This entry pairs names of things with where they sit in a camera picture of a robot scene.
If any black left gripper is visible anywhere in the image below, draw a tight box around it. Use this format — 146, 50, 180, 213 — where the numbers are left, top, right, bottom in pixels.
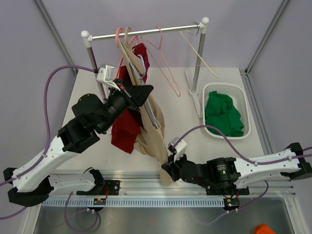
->
96, 78, 153, 133

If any blue wire hanger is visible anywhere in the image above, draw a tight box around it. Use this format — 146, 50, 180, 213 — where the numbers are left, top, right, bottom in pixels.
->
128, 54, 161, 129

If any red t shirt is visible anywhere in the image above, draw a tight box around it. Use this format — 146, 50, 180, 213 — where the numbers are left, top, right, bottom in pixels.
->
111, 43, 150, 154

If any beige t shirt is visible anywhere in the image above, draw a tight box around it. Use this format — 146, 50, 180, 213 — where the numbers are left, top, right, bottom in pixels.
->
118, 39, 173, 187

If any pink wire hanger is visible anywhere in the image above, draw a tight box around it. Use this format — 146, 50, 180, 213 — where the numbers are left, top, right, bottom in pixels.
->
141, 26, 181, 97

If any beige wooden hanger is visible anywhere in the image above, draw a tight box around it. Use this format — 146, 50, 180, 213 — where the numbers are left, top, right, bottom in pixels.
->
124, 26, 135, 47

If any green t shirt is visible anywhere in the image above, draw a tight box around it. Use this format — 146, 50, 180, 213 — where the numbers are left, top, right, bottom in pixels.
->
204, 91, 244, 137

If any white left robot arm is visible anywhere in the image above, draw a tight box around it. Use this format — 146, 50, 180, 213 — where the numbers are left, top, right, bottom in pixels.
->
3, 79, 154, 207

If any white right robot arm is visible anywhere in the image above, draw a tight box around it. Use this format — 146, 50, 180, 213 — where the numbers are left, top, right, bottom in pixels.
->
161, 142, 312, 195

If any thick pink plastic hanger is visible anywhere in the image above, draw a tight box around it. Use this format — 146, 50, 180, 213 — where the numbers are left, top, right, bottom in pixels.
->
115, 27, 138, 78

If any metal clothes rack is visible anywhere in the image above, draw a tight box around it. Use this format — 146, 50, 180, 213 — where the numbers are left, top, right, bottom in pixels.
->
81, 17, 210, 118

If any white perforated plastic basket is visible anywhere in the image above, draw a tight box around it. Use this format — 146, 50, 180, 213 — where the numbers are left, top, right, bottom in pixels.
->
202, 82, 251, 140

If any orange cloth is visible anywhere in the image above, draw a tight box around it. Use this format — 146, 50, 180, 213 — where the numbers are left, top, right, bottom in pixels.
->
254, 223, 276, 234

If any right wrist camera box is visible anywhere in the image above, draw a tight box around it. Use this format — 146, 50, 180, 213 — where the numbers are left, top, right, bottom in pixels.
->
168, 137, 187, 162

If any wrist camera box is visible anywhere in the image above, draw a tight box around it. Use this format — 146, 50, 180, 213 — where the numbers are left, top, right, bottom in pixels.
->
97, 64, 120, 91
168, 137, 187, 162

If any aluminium mounting rail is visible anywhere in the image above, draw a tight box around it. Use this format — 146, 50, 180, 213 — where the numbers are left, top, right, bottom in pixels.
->
31, 169, 297, 197

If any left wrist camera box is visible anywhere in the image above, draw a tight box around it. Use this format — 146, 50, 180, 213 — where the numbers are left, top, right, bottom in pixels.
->
97, 64, 120, 91

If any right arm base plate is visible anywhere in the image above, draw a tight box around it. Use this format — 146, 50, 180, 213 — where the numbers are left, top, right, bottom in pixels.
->
206, 181, 250, 197

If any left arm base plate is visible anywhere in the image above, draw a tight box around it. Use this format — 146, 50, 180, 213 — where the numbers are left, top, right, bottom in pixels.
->
98, 179, 121, 196

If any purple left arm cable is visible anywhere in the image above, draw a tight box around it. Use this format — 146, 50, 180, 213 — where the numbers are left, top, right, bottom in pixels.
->
0, 65, 100, 230

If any white slotted cable duct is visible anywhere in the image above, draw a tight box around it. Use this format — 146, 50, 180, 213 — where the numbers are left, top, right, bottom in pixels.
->
42, 197, 225, 208

